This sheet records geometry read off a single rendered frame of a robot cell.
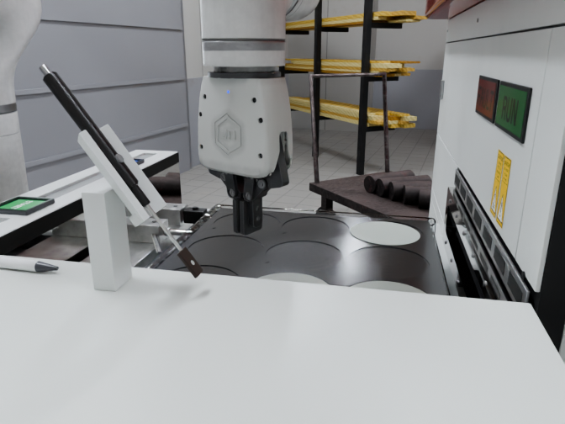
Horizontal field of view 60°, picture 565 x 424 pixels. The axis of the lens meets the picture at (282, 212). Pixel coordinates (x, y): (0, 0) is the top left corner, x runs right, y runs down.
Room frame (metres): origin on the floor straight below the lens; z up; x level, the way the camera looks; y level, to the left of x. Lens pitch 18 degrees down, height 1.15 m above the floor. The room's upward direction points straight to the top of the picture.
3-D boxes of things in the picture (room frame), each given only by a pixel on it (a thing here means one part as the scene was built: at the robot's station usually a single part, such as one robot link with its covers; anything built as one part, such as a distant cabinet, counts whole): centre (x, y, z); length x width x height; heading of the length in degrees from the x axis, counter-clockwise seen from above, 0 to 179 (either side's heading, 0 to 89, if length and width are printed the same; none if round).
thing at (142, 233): (0.71, 0.22, 0.89); 0.08 x 0.03 x 0.03; 78
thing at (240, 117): (0.52, 0.04, 1.09); 0.10 x 0.07 x 0.11; 53
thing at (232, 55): (0.52, 0.04, 1.15); 0.09 x 0.08 x 0.03; 53
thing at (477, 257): (0.57, -0.24, 0.89); 0.44 x 0.02 x 0.10; 168
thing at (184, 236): (0.63, 0.15, 0.90); 0.38 x 0.01 x 0.01; 168
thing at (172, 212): (0.78, 0.20, 0.89); 0.08 x 0.03 x 0.03; 78
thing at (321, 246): (0.59, -0.03, 0.90); 0.34 x 0.34 x 0.01; 78
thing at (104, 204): (0.38, 0.13, 1.03); 0.06 x 0.04 x 0.13; 78
